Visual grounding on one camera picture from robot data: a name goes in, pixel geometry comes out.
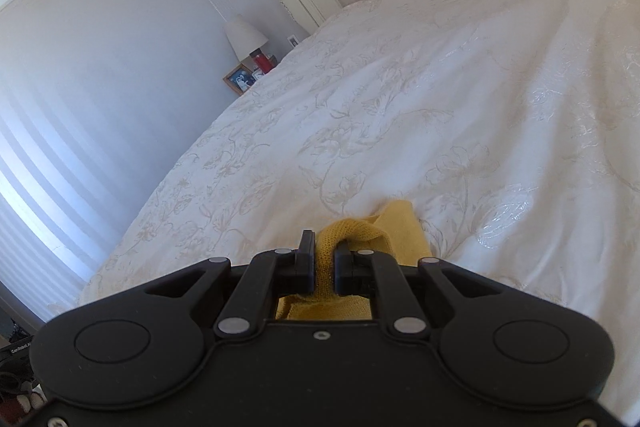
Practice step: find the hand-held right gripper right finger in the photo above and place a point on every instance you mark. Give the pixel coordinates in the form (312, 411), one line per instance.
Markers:
(342, 269)

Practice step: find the small white wall plate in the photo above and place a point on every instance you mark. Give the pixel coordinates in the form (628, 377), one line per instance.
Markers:
(293, 40)

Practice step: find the black box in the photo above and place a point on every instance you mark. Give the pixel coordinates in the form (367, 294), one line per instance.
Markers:
(15, 348)

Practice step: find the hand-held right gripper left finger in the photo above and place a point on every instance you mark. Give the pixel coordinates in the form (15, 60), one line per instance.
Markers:
(306, 264)

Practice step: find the white embroidered bedspread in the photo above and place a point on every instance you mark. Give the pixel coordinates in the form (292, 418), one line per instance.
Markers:
(450, 107)

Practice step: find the wooden photo frame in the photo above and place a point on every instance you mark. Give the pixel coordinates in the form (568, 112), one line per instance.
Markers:
(239, 79)

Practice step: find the white table lamp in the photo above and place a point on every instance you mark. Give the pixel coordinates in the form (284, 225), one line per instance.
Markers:
(243, 34)

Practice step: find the yellow knit sweater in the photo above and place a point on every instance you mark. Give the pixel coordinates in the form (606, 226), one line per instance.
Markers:
(400, 232)

